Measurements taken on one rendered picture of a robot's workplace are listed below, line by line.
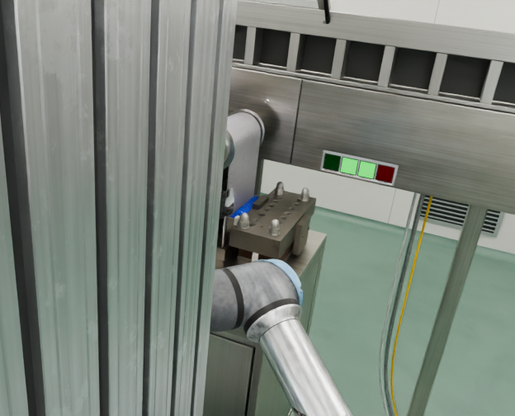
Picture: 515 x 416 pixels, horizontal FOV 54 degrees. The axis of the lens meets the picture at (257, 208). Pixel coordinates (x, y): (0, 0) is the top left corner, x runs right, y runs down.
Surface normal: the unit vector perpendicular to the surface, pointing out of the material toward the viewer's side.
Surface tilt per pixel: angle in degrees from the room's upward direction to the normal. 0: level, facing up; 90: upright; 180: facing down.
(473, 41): 90
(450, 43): 90
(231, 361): 90
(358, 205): 90
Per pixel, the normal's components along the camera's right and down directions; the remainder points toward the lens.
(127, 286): 0.97, 0.18
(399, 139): -0.37, 0.33
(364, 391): 0.11, -0.92
